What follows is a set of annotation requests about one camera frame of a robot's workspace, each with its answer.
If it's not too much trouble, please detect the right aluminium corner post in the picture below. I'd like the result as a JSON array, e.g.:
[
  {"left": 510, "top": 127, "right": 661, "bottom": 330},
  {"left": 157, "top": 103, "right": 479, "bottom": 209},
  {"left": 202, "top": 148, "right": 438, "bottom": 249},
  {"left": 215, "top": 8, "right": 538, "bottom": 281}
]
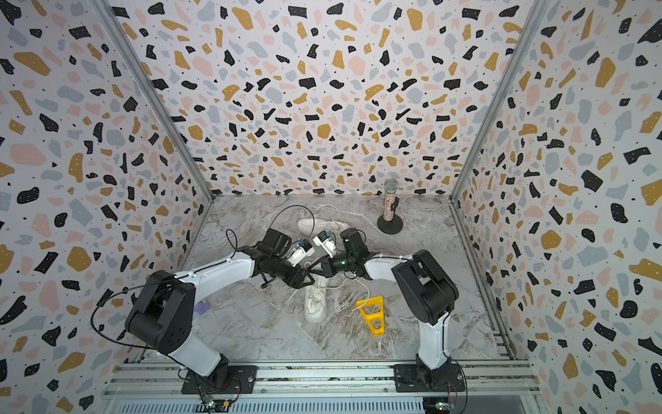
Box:
[{"left": 449, "top": 0, "right": 550, "bottom": 204}]

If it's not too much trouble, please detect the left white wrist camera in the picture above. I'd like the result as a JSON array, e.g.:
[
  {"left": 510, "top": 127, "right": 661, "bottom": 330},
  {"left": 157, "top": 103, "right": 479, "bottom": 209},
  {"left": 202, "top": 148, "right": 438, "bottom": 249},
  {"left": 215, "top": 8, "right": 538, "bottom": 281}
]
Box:
[{"left": 287, "top": 239, "right": 315, "bottom": 267}]

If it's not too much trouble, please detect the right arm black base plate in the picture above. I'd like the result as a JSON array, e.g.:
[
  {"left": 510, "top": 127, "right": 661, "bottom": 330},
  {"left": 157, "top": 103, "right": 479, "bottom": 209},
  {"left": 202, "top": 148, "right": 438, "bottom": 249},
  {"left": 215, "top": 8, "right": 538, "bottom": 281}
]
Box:
[{"left": 393, "top": 363, "right": 467, "bottom": 393}]

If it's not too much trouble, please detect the aluminium corner post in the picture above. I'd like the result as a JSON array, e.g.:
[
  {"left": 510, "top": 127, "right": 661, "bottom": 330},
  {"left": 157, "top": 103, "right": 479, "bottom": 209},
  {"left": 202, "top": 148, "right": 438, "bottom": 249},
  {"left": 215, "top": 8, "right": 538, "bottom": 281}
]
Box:
[
  {"left": 89, "top": 0, "right": 214, "bottom": 202},
  {"left": 449, "top": 0, "right": 550, "bottom": 204}
]

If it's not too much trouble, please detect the yellow plastic triangular stand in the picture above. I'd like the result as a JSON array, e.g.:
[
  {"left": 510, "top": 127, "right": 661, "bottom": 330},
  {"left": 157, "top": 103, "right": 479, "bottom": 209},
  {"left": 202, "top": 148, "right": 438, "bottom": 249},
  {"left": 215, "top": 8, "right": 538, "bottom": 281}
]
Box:
[{"left": 356, "top": 296, "right": 385, "bottom": 337}]

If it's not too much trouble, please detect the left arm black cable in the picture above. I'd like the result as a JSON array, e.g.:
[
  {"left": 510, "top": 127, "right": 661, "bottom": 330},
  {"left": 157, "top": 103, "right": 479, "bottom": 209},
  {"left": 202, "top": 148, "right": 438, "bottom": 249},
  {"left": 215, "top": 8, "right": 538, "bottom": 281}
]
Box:
[{"left": 90, "top": 204, "right": 317, "bottom": 414}]

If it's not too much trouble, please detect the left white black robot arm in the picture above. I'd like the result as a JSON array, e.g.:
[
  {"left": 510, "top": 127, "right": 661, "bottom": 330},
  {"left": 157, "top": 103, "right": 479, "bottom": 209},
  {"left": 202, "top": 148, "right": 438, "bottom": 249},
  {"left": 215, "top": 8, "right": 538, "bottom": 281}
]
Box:
[{"left": 125, "top": 229, "right": 314, "bottom": 381}]

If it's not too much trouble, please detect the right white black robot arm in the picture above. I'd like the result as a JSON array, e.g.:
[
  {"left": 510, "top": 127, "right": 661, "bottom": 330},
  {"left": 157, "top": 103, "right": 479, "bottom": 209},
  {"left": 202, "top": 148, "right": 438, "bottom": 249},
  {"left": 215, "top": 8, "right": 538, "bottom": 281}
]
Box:
[{"left": 313, "top": 228, "right": 460, "bottom": 380}]

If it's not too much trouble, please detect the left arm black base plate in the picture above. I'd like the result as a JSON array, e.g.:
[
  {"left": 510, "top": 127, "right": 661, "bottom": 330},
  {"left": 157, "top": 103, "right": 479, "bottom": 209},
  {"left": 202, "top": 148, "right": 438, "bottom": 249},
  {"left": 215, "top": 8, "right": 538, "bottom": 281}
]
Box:
[{"left": 181, "top": 364, "right": 258, "bottom": 395}]

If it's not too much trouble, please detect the front aluminium rail frame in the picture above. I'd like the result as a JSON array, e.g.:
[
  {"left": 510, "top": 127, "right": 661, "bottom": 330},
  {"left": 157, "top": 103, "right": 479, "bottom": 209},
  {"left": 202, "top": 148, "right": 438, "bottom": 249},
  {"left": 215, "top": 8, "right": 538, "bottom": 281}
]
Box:
[{"left": 100, "top": 361, "right": 547, "bottom": 413}]

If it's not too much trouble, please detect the white knit sneaker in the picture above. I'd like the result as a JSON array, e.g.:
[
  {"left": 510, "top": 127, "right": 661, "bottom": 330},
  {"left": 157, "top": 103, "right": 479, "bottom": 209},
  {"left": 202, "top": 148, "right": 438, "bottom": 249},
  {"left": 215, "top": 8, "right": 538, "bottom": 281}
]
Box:
[
  {"left": 304, "top": 277, "right": 328, "bottom": 324},
  {"left": 297, "top": 218, "right": 350, "bottom": 239}
]

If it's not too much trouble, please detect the left aluminium corner post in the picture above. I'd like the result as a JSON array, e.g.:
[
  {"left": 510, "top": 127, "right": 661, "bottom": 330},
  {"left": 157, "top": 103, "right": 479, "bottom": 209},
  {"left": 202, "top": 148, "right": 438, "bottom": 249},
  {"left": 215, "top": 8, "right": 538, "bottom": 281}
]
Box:
[{"left": 89, "top": 0, "right": 214, "bottom": 202}]

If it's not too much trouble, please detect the sneaker white shoelace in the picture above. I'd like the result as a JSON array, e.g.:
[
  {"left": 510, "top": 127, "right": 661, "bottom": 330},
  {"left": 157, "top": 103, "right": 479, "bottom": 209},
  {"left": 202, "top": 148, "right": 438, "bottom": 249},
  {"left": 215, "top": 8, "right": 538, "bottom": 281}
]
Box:
[
  {"left": 314, "top": 204, "right": 379, "bottom": 230},
  {"left": 283, "top": 273, "right": 372, "bottom": 317}
]

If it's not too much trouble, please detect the sprinkle tube on black base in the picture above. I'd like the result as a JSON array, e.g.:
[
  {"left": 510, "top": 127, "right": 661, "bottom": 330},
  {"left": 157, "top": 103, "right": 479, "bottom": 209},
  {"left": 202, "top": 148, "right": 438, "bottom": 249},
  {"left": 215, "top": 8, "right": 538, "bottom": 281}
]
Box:
[{"left": 378, "top": 179, "right": 403, "bottom": 235}]

